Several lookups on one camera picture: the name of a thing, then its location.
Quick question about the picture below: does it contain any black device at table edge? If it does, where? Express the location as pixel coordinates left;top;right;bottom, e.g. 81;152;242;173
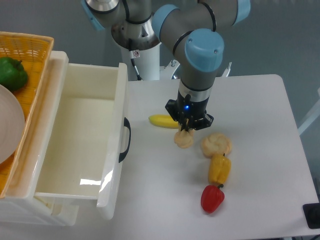
302;202;320;229

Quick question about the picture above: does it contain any yellow bell pepper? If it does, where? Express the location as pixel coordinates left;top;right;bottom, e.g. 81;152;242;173
208;153;232;185

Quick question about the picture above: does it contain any white drawer cabinet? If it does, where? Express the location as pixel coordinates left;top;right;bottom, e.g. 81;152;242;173
0;51;79;226

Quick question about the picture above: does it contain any round bread roll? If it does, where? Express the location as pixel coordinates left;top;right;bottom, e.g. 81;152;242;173
200;132;232;158

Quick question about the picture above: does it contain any black drawer handle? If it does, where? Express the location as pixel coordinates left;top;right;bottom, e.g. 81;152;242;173
118;117;132;163

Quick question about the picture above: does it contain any open upper white drawer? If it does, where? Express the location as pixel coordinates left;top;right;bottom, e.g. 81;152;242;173
34;63;128;220

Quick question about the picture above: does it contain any square bread roll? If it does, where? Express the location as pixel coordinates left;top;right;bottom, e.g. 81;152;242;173
174;129;195;149

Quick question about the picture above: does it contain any beige round plate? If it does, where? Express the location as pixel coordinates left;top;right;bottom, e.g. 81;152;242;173
0;85;25;164

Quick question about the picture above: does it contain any red bell pepper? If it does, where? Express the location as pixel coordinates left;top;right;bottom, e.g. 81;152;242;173
200;184;225;214

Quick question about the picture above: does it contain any green bell pepper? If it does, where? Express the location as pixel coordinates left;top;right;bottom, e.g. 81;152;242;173
0;56;29;92

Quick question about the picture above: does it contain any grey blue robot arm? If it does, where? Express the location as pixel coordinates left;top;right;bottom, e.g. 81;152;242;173
81;0;251;131

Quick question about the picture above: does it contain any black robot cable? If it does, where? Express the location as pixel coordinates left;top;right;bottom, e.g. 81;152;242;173
127;39;143;81

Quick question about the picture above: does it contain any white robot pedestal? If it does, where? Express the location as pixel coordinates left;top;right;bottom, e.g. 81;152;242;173
119;43;181;81

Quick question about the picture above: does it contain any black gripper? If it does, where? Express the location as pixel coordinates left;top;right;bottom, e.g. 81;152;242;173
165;93;214;132

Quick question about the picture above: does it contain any orange woven basket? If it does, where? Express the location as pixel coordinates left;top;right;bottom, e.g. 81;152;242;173
0;31;54;199

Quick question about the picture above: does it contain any yellow banana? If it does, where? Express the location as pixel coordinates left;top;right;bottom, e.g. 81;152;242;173
148;114;180;129

